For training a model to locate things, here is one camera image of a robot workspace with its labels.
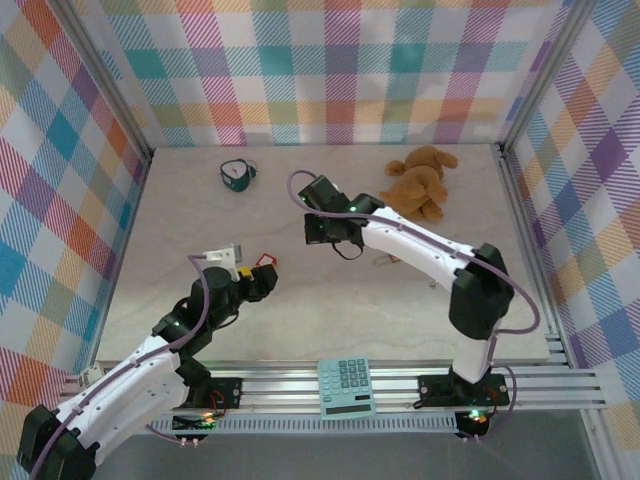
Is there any teal calculator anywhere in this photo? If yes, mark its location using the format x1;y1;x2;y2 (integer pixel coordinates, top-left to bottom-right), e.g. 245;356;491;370
317;356;376;420

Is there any newsprint wrapped carton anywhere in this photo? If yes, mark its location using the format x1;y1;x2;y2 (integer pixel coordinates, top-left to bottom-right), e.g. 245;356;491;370
74;364;107;394

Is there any aluminium corner post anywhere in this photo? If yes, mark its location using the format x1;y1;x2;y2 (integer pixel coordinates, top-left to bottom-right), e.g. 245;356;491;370
52;0;155;169
499;0;604;151

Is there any grey slotted cable duct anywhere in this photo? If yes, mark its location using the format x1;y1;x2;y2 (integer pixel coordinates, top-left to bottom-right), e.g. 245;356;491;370
149;416;461;437

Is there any brown plush toy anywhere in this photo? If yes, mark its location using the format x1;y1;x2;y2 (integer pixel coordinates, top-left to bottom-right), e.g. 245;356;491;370
378;146;460;222

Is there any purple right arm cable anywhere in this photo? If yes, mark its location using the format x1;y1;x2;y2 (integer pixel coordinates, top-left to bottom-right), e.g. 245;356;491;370
286;170;542;444

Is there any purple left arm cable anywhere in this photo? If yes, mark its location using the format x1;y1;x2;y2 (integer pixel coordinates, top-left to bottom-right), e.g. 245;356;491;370
27;253;211;480

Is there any teal alarm clock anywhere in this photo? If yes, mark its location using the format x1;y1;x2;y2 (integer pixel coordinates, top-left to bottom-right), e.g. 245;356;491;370
218;158;259;194

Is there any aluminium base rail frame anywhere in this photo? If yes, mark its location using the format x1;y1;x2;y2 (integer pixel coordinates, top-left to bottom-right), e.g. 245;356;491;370
62;357;609;416

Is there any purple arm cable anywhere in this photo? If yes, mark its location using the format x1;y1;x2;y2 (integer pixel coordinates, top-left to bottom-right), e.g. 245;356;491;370
27;253;211;480
286;170;542;444

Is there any aluminium side rail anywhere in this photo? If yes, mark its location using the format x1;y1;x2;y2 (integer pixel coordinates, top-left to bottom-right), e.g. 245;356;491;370
491;143;574;354

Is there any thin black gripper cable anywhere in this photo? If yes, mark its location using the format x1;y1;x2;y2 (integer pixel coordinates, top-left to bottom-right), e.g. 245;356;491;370
331;238;365;261

